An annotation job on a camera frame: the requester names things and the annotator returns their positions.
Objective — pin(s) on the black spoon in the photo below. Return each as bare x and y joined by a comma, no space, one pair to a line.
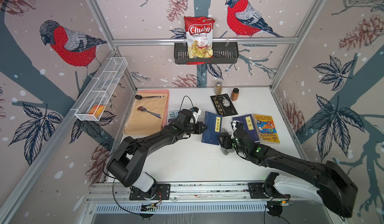
140,97

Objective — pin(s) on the purple spoon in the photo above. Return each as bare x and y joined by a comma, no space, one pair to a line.
143,109

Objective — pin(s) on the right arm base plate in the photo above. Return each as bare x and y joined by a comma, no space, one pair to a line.
260,190

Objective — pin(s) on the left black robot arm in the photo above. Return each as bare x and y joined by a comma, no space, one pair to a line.
127,162

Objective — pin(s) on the black Chinese paperback book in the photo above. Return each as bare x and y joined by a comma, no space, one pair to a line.
223,105

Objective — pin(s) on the grey treehouse paperback book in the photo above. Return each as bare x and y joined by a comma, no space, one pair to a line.
173,115

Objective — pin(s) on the yellow treehouse paperback book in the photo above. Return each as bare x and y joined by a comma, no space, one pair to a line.
266,129

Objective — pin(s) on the grey striped cleaning cloth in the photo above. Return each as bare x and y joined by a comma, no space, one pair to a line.
224,143

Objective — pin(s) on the glass jar brown spice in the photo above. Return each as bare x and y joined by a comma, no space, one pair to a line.
218,88

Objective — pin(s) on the white wire wall shelf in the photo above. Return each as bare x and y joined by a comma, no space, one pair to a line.
102,90

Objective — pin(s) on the black wall basket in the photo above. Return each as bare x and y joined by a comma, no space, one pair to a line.
223,53

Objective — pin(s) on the navy thread-bound book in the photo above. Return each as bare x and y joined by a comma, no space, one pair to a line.
213,131

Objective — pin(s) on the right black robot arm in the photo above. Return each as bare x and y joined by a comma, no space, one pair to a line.
334,187

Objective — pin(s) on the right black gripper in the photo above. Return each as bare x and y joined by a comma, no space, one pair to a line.
225,140

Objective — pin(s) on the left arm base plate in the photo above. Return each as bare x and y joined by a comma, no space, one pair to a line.
156,193

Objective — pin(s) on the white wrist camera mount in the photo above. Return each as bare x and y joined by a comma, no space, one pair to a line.
195,112

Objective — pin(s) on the orange packet in shelf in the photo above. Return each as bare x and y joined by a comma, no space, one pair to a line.
96,110

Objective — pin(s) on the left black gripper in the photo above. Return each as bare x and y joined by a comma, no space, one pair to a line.
199,130

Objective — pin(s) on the red cassava chips bag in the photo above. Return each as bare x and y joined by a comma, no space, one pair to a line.
199,36

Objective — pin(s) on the glass jar orange spice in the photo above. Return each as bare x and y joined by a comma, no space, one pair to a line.
235,94

